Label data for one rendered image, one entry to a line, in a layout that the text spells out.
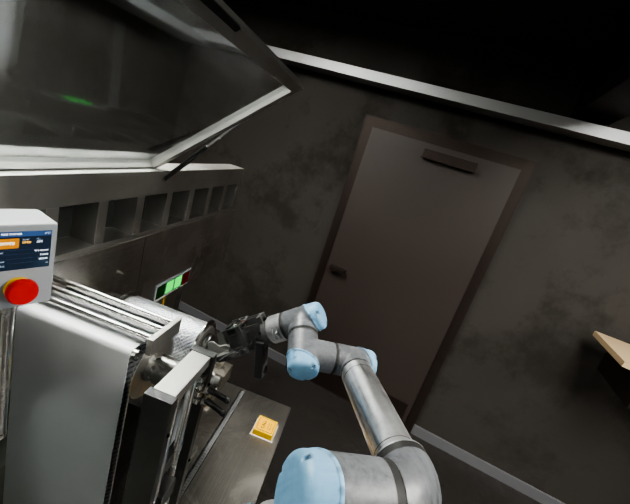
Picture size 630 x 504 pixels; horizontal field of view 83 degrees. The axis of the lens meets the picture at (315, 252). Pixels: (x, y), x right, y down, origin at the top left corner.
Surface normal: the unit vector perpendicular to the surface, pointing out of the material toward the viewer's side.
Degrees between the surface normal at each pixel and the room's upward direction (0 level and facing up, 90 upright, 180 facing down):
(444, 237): 90
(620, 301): 90
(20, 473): 90
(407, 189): 90
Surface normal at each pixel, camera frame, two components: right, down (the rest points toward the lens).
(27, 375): -0.18, 0.23
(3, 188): 0.94, 0.33
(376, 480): 0.32, -0.82
